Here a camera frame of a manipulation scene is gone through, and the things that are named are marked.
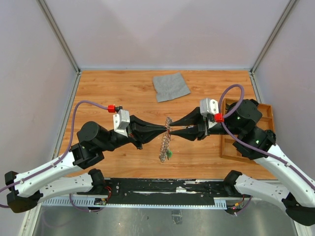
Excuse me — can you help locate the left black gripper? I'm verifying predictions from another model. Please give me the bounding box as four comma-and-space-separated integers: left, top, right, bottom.
99, 115, 167, 151

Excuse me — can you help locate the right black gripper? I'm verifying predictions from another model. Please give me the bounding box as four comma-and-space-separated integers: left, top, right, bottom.
168, 107, 243, 140

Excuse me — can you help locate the green key tag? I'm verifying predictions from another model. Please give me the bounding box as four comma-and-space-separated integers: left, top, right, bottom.
166, 149, 173, 160

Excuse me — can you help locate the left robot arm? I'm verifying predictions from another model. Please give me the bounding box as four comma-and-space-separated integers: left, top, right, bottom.
4, 116, 167, 213

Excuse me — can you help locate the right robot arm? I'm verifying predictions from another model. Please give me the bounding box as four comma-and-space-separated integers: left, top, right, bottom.
171, 98, 315, 226

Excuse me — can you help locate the wooden compartment tray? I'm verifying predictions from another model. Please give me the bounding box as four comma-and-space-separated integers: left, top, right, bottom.
220, 98, 275, 165

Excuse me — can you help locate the grey cloth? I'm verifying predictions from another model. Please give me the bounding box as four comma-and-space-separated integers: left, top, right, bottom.
153, 72, 190, 103

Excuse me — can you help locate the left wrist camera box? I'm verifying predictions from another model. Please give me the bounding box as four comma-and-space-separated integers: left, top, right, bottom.
113, 109, 130, 137

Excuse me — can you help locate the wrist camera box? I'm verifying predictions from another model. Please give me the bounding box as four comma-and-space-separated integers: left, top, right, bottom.
113, 109, 130, 137
199, 98, 219, 122

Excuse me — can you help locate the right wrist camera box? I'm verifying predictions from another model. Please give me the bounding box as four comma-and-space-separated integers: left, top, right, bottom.
199, 98, 219, 122

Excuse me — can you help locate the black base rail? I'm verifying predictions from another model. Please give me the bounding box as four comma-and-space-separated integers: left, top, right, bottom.
86, 178, 243, 205

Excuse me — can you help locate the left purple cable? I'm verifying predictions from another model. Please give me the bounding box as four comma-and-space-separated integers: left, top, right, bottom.
0, 100, 116, 209

